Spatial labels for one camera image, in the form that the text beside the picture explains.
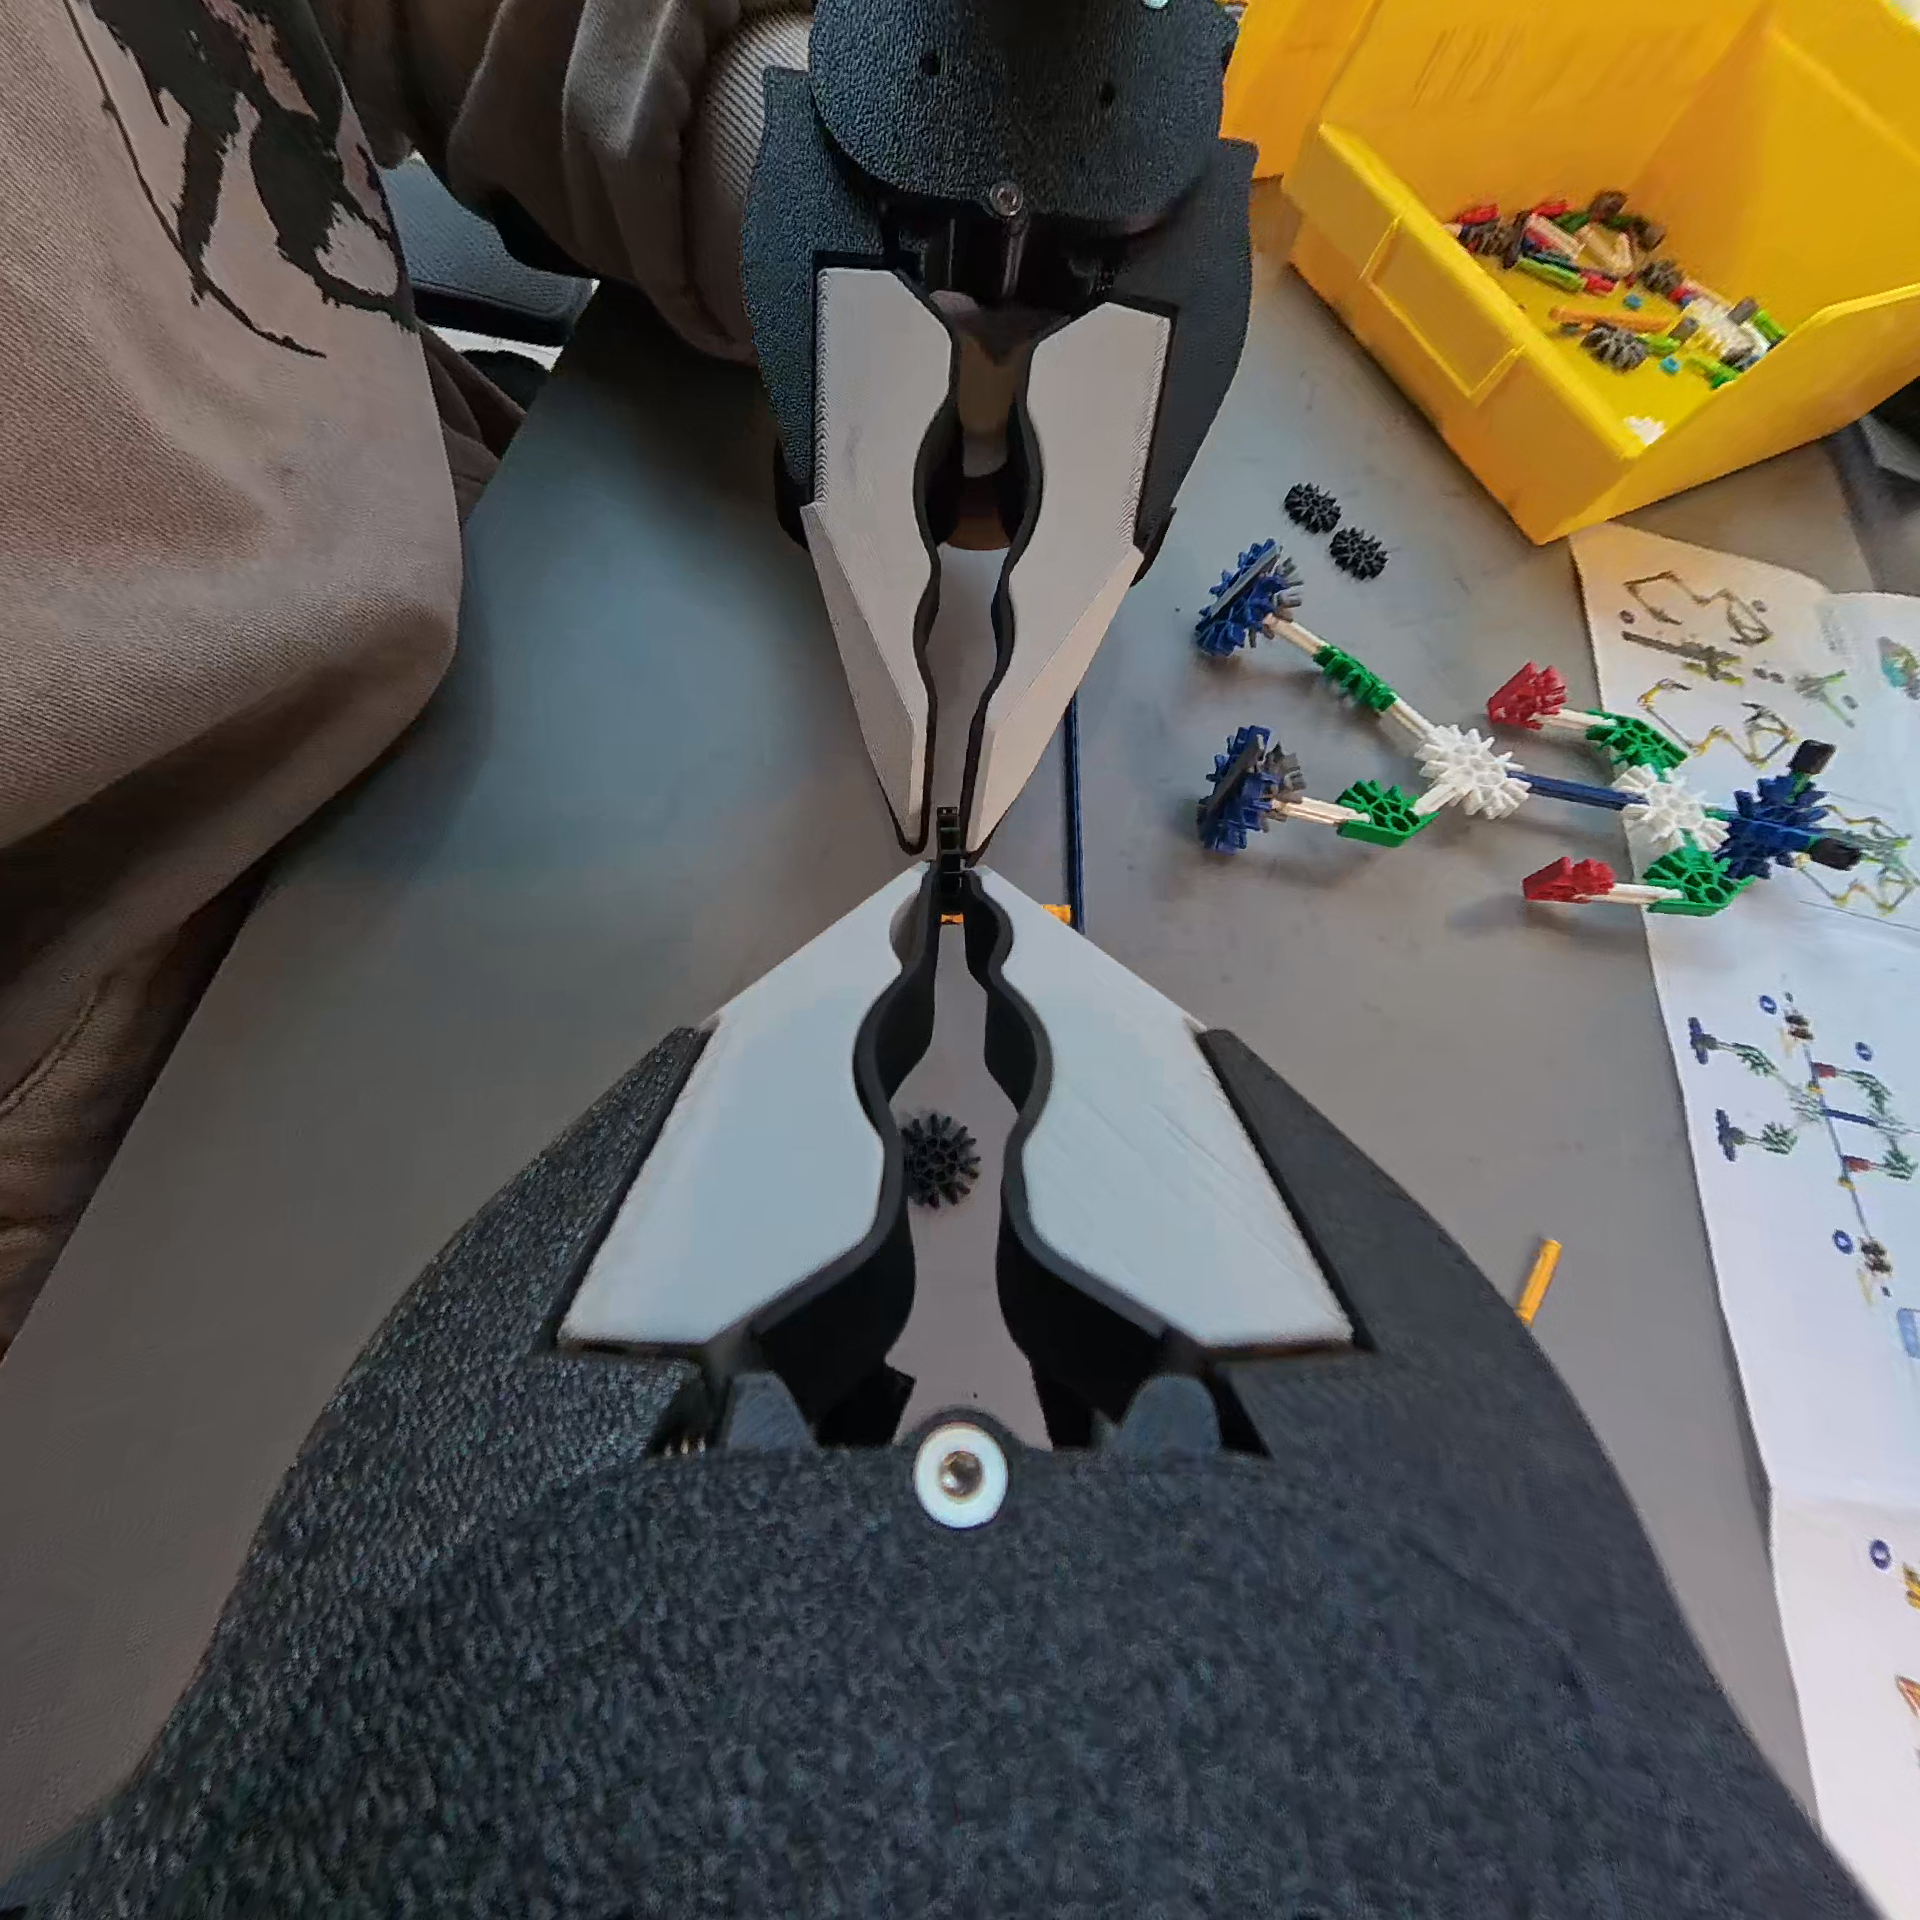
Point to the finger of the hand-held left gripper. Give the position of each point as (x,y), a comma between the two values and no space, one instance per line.
(1103,480)
(863,495)

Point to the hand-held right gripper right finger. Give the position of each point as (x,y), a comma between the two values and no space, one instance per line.
(1170,1184)

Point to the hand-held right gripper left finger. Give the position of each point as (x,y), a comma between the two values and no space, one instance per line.
(735,1184)

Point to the short orange toy rod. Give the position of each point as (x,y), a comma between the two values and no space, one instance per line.
(1054,913)
(1538,1282)

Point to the yellow plastic bin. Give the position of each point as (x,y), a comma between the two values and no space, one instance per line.
(1274,75)
(1455,375)

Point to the black snowflake connector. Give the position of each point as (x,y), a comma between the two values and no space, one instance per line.
(1312,506)
(1359,550)
(950,870)
(943,1158)

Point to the person's left forearm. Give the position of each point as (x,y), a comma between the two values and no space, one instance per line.
(630,150)

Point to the grey desk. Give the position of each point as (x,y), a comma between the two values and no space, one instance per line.
(600,751)

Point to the long blue toy rod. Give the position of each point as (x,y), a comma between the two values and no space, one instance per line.
(1074,811)

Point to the black padded chair armrest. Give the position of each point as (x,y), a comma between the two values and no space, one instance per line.
(480,254)

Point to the colourful toy rod model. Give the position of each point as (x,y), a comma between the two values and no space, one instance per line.
(1479,772)

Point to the pile of colourful toy pieces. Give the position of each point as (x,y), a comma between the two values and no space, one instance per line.
(1621,284)

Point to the printed instruction sheet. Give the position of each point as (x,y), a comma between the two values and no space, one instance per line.
(1801,1200)

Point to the person's beige shirt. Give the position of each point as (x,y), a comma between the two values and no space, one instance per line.
(195,525)

